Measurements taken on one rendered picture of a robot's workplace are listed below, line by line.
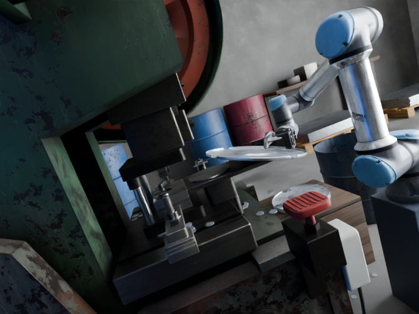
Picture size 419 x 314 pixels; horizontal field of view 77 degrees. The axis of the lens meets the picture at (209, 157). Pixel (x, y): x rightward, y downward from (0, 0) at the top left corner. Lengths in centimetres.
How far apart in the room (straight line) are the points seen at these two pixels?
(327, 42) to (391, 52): 485
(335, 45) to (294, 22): 393
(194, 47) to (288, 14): 376
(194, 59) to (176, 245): 76
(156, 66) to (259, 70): 389
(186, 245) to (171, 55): 37
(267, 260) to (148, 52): 47
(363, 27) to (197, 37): 56
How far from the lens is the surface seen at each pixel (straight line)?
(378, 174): 93
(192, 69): 109
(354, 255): 66
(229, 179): 72
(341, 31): 87
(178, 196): 68
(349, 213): 140
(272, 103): 115
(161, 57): 55
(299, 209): 46
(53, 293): 59
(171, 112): 66
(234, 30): 440
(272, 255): 58
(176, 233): 54
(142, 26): 57
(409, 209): 107
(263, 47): 449
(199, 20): 114
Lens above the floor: 97
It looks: 11 degrees down
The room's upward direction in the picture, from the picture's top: 19 degrees counter-clockwise
